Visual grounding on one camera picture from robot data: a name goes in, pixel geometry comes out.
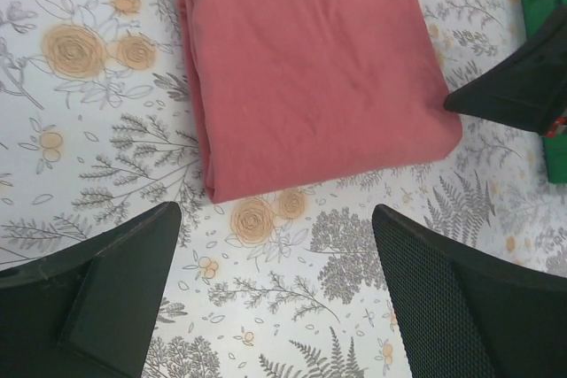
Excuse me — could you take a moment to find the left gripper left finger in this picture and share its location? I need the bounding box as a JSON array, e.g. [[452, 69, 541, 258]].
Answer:
[[1, 202, 182, 377]]

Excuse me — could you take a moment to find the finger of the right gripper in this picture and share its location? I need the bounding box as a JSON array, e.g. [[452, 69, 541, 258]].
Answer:
[[444, 4, 566, 134]]

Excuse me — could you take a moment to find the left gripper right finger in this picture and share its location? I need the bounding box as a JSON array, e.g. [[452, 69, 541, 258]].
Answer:
[[372, 204, 566, 377]]

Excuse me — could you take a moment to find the pink t shirt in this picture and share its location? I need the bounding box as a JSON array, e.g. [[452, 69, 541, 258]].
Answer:
[[178, 0, 462, 203]]

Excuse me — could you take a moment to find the green plastic basket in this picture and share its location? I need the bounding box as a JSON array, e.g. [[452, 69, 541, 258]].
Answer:
[[517, 0, 567, 184]]

